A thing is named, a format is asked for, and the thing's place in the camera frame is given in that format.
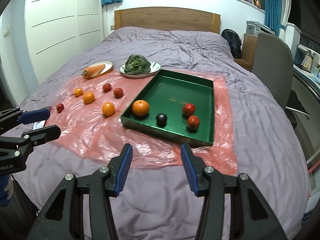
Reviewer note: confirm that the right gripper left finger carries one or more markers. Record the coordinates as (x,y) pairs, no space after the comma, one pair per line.
(62,215)

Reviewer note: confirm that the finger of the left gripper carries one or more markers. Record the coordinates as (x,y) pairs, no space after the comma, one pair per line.
(34,138)
(13,117)

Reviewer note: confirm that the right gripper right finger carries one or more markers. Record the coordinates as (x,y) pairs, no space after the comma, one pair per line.
(251,215)

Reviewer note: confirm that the small orange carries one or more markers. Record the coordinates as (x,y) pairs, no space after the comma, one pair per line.
(78,92)

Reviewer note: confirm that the large orange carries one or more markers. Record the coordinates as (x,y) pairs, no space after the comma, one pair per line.
(140,108)
(88,97)

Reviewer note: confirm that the small red apple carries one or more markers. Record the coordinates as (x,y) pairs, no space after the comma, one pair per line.
(107,87)
(118,92)

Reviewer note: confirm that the dark purple plum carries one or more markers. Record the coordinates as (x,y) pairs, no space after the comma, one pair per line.
(161,119)

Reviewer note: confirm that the red cased smartphone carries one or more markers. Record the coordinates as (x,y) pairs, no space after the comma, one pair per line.
(39,124)

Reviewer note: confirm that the pink plastic sheet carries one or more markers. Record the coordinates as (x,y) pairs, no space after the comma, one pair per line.
(86,132)

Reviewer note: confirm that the carrot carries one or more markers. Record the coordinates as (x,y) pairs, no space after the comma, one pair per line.
(92,71)

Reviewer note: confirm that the purple bed duvet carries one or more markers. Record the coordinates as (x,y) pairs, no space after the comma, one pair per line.
(157,203)

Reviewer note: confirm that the orange rimmed white plate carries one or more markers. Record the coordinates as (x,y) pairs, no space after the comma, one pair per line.
(108,67)

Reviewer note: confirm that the white wardrobe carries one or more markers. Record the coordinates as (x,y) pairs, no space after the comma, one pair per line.
(58,30)

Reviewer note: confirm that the green leafy vegetable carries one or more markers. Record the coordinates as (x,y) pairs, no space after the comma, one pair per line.
(137,64)

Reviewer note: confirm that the white striped oval plate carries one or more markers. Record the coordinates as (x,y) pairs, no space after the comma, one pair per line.
(154,69)

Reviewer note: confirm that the white desk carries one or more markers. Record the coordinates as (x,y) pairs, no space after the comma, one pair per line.
(306,69)

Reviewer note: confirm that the green rectangular tray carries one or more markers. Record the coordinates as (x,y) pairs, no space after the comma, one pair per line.
(167,92)

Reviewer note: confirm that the grey office chair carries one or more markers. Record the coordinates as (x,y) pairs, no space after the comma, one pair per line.
(273,65)

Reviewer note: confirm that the wooden nightstand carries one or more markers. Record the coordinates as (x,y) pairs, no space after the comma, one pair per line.
(247,52)

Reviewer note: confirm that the black backpack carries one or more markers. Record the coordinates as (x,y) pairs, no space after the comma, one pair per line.
(233,41)

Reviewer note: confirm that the wooden headboard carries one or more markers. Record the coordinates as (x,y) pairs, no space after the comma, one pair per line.
(167,19)

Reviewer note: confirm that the white printer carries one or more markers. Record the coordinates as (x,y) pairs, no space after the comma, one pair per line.
(254,28)

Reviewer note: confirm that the blue curtain right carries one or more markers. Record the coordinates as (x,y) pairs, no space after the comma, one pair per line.
(273,9)

